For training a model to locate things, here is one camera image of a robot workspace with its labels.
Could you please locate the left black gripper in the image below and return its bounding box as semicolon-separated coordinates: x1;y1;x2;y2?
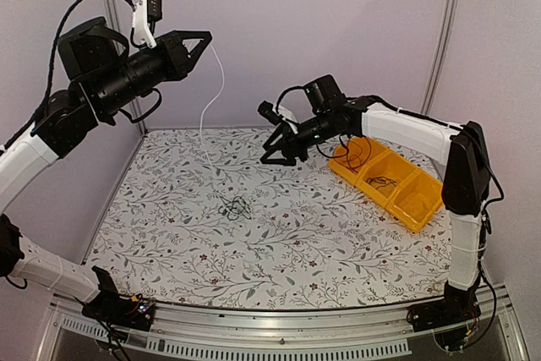
91;27;212;116

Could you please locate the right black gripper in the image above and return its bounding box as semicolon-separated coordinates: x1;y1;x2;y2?
261;110;336;166

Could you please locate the white cable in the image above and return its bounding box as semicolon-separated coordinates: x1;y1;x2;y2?
199;43;227;174

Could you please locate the cable pile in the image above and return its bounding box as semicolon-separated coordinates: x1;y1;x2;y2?
218;195;252;222

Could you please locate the black cable coil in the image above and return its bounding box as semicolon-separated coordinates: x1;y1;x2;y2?
365;173;399;193

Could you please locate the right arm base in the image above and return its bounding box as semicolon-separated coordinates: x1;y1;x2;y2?
406;283;481;352

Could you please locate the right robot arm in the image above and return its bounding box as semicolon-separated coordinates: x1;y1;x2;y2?
257;74;505;324

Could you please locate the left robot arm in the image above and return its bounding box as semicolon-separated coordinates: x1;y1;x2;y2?
1;0;212;322

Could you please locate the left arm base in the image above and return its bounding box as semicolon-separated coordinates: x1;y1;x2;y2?
82;266;156;331

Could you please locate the yellow bin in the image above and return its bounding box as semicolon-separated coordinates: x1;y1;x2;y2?
385;171;443;233
357;150;420;209
328;137;388;187

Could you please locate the yellow bin middle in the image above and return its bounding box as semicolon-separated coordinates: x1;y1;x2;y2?
357;150;420;209

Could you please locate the floral table mat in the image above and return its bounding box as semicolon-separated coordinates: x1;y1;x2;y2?
86;129;451;309

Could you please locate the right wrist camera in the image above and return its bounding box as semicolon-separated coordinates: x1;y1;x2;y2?
258;101;299;134

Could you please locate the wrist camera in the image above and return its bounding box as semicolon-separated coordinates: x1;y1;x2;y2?
258;101;299;134
130;0;162;48

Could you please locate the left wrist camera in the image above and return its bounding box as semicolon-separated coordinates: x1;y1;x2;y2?
130;0;162;48

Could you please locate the aluminium front rail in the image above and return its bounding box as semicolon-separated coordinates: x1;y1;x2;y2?
36;284;531;360

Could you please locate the right aluminium post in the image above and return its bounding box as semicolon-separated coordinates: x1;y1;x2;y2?
420;0;459;115

